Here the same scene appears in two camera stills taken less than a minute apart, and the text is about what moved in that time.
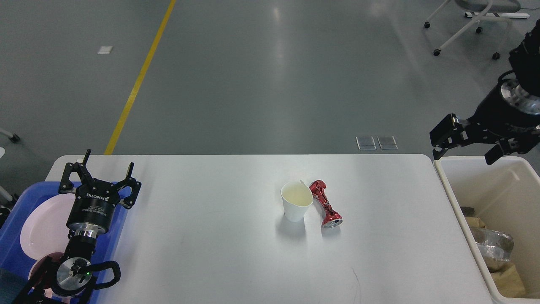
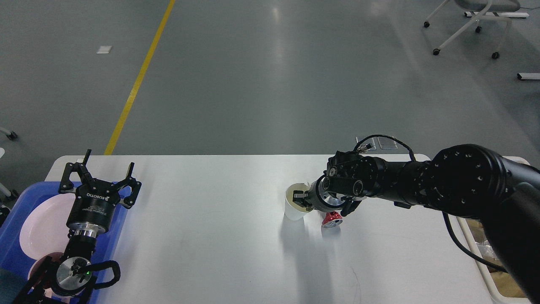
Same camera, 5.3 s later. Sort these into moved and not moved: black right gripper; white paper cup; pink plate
Moved: black right gripper
Not moved: pink plate; white paper cup
